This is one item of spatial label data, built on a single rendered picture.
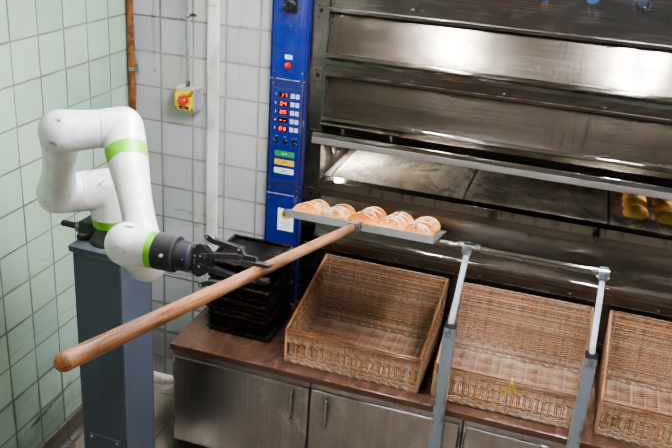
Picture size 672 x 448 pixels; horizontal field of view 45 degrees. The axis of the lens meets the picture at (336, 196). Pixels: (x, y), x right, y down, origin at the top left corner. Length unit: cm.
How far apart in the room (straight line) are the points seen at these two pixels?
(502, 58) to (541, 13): 21
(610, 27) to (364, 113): 99
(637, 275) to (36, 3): 248
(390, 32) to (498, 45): 42
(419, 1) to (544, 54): 51
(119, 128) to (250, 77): 122
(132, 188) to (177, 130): 145
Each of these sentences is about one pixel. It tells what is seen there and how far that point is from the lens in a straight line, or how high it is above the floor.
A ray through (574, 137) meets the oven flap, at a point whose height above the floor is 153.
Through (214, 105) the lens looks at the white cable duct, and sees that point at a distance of 355.
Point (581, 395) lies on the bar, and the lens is 298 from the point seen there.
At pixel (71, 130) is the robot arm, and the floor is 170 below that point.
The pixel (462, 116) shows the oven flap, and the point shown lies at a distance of 325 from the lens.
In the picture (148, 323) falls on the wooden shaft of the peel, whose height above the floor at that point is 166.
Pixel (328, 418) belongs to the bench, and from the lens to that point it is 332.
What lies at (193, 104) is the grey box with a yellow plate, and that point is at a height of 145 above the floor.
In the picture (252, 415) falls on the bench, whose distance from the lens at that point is 345.
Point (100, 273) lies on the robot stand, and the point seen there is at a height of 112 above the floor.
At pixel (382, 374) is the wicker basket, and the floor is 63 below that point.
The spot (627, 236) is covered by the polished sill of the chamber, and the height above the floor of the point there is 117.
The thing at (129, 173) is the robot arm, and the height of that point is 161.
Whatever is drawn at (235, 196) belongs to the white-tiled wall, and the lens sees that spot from 366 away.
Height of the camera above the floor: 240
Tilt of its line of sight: 22 degrees down
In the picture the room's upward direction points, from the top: 4 degrees clockwise
